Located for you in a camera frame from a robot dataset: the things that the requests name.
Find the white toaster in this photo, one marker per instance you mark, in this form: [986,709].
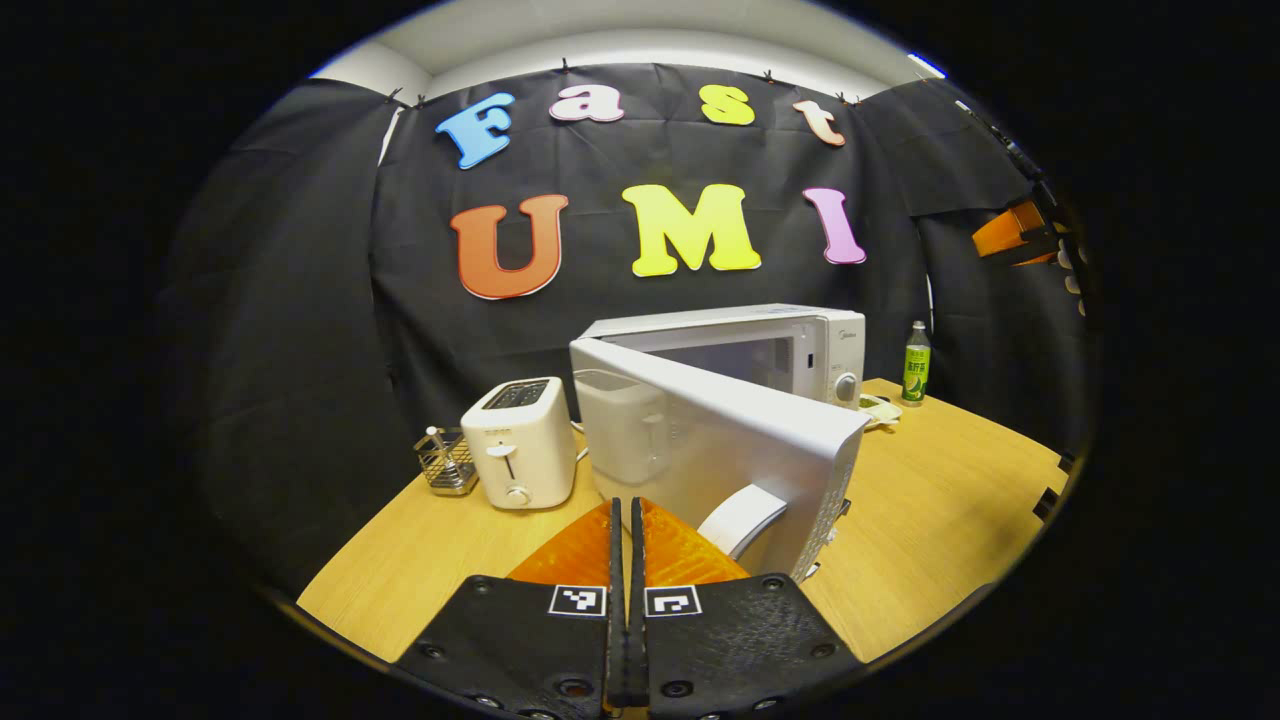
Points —
[520,450]

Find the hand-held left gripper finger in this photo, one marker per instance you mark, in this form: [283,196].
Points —
[616,620]
[636,620]

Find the green drink bottle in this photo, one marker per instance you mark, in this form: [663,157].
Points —
[916,372]

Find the white microwave oven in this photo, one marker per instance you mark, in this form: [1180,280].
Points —
[720,420]

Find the white divided dish of beans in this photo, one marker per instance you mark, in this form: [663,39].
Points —
[880,410]

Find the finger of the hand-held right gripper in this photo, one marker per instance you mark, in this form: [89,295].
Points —
[1005,232]

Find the black table edge clamp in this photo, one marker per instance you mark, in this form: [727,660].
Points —
[1047,503]

